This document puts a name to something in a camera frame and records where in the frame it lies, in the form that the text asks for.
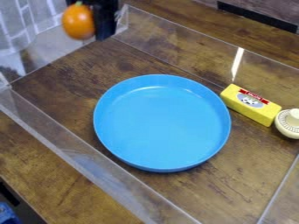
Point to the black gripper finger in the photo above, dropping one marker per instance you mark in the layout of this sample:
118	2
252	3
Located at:
105	16

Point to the orange toy ball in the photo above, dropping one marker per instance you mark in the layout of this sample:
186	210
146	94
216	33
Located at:
78	21

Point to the blue round tray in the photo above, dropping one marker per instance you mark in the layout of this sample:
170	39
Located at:
162	123

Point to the yellow toy butter block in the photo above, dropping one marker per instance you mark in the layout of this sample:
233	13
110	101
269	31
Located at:
252	105

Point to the cream toy mushroom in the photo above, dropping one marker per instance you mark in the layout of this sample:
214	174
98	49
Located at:
288	122

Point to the blue object at corner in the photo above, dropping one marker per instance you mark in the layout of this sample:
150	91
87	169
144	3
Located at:
7	215

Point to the clear acrylic enclosure wall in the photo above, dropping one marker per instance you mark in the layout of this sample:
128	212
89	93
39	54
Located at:
61	168

